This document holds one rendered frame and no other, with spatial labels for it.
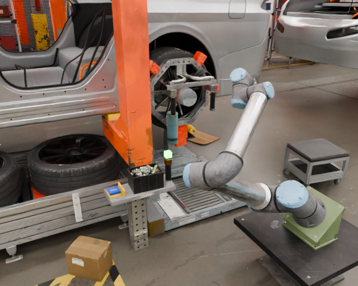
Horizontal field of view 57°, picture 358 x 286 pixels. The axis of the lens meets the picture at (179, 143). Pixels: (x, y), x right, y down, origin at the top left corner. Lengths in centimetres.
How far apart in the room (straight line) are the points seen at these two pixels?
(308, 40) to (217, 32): 210
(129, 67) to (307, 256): 143
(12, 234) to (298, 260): 169
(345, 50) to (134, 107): 307
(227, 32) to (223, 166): 172
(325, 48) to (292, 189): 300
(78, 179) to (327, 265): 159
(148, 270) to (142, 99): 106
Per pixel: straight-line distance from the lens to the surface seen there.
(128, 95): 203
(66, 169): 234
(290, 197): 183
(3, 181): 241
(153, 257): 229
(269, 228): 210
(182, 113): 285
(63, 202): 232
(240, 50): 302
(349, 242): 216
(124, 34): 197
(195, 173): 144
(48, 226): 237
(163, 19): 262
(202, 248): 236
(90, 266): 214
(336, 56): 459
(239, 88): 184
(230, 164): 139
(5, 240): 239
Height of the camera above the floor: 156
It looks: 24 degrees down
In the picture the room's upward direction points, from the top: straight up
